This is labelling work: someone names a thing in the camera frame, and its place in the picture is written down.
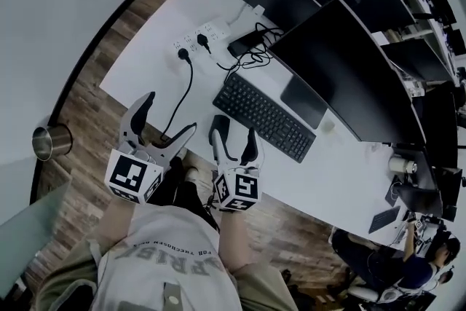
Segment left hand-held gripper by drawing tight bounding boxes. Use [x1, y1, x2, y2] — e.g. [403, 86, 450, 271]
[104, 91, 198, 206]

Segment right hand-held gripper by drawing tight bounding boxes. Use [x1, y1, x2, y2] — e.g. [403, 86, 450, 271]
[211, 127, 263, 212]

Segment black keyboard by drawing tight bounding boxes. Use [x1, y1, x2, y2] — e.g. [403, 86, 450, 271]
[212, 71, 317, 165]

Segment person's left forearm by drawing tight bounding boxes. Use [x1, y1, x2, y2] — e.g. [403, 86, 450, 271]
[95, 192, 143, 253]

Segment person's right forearm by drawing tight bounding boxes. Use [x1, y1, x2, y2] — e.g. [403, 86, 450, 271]
[217, 209, 253, 273]

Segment small dark keyboard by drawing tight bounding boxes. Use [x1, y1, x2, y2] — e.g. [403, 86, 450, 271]
[368, 205, 402, 235]

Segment person's white shoe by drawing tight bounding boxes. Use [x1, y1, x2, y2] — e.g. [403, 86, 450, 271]
[183, 165, 201, 191]

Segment person's black trousers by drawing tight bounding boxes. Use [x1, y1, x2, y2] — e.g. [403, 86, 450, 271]
[145, 155, 221, 232]

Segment metal cylinder bin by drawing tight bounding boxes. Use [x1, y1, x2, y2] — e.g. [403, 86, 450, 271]
[31, 124, 74, 162]

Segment small black plug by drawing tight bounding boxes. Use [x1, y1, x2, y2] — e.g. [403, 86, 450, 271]
[196, 33, 213, 55]

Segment black power adapter brick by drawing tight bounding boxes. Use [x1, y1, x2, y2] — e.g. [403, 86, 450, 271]
[227, 31, 265, 58]

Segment white power strip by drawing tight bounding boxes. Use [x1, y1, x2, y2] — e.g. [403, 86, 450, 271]
[171, 20, 232, 61]

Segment person's grey printed shirt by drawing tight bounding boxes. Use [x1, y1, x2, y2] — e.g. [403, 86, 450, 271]
[35, 205, 300, 311]

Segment large curved black monitor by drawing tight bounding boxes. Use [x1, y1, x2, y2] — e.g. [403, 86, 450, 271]
[267, 0, 427, 154]

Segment frosted glass panel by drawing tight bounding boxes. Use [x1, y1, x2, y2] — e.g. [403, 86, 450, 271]
[0, 180, 72, 291]

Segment white thermos bottle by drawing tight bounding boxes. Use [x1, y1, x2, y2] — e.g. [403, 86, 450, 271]
[388, 154, 418, 174]

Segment white office chair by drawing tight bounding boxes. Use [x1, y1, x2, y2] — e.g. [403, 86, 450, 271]
[344, 279, 402, 304]

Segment black power cable with plug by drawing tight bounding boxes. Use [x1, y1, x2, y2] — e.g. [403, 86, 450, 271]
[159, 48, 194, 143]

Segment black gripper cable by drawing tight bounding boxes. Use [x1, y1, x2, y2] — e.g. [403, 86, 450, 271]
[202, 192, 224, 231]

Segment tangled black adapter cable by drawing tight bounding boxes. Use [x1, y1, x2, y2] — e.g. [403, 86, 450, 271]
[216, 22, 285, 74]

